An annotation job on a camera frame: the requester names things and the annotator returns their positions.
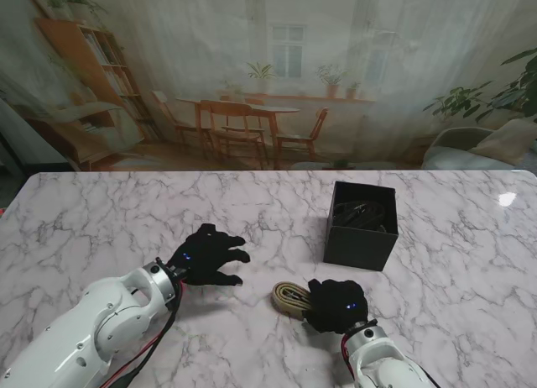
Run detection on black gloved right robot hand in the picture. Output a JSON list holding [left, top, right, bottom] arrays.
[[302, 278, 378, 335]]

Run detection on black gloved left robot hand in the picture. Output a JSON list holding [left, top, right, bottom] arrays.
[[166, 223, 252, 287]]

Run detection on beige braided belt silver buckle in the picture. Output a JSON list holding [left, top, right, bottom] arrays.
[[270, 281, 318, 320]]

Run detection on black woven belt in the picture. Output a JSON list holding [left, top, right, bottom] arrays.
[[333, 197, 398, 233]]

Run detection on black square storage box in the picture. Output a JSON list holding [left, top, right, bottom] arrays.
[[322, 181, 399, 272]]

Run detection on printed room scene backdrop curtain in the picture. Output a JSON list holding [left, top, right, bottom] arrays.
[[0, 0, 537, 173]]

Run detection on red black right arm cables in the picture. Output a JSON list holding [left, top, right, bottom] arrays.
[[339, 333, 362, 380]]

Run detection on red black arm cables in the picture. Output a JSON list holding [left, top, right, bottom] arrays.
[[339, 333, 362, 380], [100, 278, 188, 388]]

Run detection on red black left arm cables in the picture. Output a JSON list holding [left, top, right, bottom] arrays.
[[100, 278, 188, 388]]

